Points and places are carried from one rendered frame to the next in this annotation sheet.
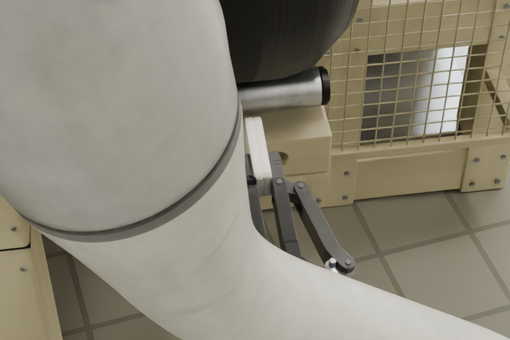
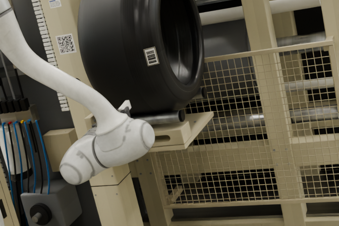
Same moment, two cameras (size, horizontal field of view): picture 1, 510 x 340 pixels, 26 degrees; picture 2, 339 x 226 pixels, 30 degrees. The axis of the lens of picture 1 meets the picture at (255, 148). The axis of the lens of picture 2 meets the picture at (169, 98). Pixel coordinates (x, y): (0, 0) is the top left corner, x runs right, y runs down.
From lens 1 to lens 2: 1.57 m
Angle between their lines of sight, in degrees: 41
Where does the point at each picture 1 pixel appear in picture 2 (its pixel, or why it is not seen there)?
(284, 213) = not seen: hidden behind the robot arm
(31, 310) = (121, 214)
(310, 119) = (178, 126)
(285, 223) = not seen: hidden behind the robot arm
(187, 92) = not seen: outside the picture
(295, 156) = (172, 137)
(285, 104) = (168, 119)
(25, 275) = (118, 197)
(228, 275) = (12, 44)
